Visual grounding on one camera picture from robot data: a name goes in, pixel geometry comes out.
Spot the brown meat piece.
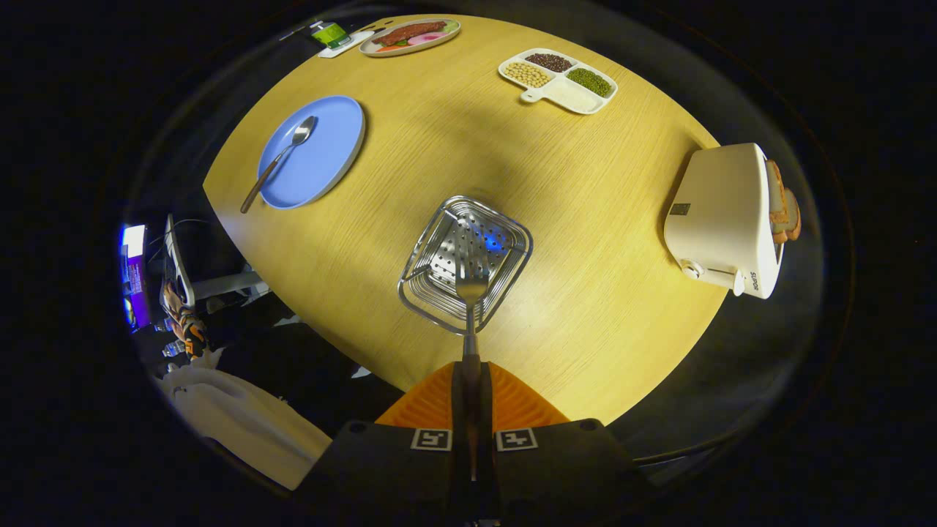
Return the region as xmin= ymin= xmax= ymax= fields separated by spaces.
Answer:
xmin=377 ymin=21 xmax=447 ymax=47

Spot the white cloth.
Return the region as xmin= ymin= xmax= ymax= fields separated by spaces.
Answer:
xmin=160 ymin=350 xmax=334 ymax=491

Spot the wooden handle metal fork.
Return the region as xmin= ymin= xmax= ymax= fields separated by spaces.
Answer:
xmin=455 ymin=262 xmax=490 ymax=482

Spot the wooden handle metal spoon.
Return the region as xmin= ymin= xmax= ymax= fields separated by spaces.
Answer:
xmin=240 ymin=116 xmax=318 ymax=214

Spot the white toaster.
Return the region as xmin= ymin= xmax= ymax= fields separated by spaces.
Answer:
xmin=663 ymin=143 xmax=785 ymax=300

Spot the lit monitor screen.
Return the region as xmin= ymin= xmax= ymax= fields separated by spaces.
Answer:
xmin=119 ymin=223 xmax=152 ymax=332

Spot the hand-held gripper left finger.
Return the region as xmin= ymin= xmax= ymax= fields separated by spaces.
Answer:
xmin=293 ymin=361 xmax=473 ymax=527

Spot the square metal wire basket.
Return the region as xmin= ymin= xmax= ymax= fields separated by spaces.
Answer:
xmin=397 ymin=195 xmax=534 ymax=336

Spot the green label water bottle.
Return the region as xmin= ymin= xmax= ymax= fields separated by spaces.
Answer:
xmin=307 ymin=20 xmax=354 ymax=51

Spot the oval white food plate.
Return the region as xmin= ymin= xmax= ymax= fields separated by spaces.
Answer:
xmin=358 ymin=18 xmax=462 ymax=58

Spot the blue round plate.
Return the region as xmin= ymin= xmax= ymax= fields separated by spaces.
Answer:
xmin=258 ymin=95 xmax=366 ymax=211

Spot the pile of green beans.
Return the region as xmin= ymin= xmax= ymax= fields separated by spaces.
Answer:
xmin=566 ymin=67 xmax=613 ymax=98

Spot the pile of yellow beans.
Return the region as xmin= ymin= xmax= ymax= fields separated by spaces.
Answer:
xmin=504 ymin=61 xmax=552 ymax=89

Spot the white keyboard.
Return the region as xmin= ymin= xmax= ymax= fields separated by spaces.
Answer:
xmin=163 ymin=214 xmax=196 ymax=308

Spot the white square coaster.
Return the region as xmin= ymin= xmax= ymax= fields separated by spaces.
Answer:
xmin=317 ymin=29 xmax=376 ymax=59

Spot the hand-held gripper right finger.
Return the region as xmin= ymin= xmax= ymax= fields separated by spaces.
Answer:
xmin=476 ymin=361 xmax=660 ymax=527

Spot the white metal frame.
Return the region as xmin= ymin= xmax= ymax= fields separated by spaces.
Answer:
xmin=192 ymin=271 xmax=268 ymax=301

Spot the orange and black item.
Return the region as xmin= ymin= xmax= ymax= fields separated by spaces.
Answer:
xmin=163 ymin=282 xmax=208 ymax=359

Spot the brown bread slice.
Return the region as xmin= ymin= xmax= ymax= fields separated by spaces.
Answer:
xmin=766 ymin=160 xmax=790 ymax=236
xmin=774 ymin=187 xmax=802 ymax=245

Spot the white divided dish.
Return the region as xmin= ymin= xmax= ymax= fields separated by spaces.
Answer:
xmin=498 ymin=48 xmax=619 ymax=116

